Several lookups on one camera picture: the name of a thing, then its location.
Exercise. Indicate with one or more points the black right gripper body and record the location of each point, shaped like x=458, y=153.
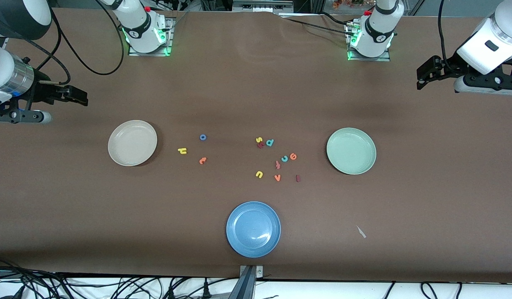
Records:
x=43, y=90

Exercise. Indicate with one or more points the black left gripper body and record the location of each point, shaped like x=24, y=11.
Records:
x=446, y=68

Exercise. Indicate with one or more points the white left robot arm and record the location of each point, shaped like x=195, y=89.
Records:
x=380, y=25

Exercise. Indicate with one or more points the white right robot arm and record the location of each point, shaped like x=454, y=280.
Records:
x=139, y=25

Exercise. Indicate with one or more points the beige round plate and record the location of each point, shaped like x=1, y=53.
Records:
x=132, y=143

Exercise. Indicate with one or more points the pale green round plate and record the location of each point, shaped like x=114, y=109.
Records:
x=351, y=150

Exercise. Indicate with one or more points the brown table cover sheet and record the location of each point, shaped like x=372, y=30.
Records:
x=73, y=207

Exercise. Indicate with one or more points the orange dried flowers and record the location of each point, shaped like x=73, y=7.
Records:
x=343, y=3

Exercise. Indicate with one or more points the small white paper scrap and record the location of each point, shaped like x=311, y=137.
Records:
x=361, y=232

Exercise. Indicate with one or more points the black power plug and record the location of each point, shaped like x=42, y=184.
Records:
x=171, y=294
x=206, y=290

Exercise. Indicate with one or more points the blue round plate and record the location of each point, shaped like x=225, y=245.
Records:
x=253, y=229

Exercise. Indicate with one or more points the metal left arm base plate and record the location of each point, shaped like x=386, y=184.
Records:
x=384, y=57

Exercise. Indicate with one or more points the aluminium frame rail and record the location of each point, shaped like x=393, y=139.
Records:
x=6, y=41

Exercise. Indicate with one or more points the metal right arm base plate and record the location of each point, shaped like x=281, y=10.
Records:
x=171, y=41

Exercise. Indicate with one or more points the silver metal frame piece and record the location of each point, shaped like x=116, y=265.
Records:
x=262, y=7

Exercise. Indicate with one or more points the silver camera mount bracket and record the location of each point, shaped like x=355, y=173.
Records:
x=259, y=272

